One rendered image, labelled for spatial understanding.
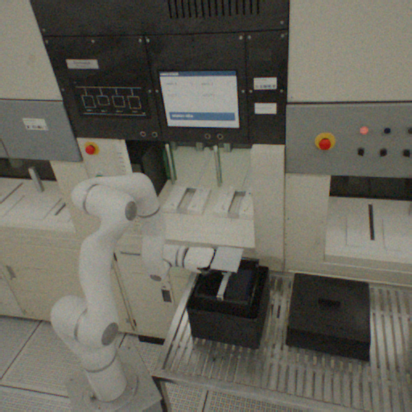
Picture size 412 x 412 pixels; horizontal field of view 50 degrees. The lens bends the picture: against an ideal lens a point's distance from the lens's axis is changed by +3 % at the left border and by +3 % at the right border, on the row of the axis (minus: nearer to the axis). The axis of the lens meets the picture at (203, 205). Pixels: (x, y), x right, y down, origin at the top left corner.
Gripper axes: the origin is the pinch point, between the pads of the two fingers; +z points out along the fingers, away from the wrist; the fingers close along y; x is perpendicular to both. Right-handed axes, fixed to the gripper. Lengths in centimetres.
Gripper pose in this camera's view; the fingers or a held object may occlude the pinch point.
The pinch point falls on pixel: (224, 262)
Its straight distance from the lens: 163.7
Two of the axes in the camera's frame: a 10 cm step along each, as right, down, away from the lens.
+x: -1.1, -8.0, -5.9
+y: -2.9, 5.9, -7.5
